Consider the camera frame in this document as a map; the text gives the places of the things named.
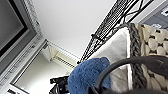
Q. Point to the blue plush toy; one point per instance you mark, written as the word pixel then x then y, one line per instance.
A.
pixel 85 76

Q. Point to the white ceiling vent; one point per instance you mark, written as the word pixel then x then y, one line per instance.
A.
pixel 63 61

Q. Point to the grey framed ceiling panel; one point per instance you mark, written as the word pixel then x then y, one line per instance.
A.
pixel 13 23

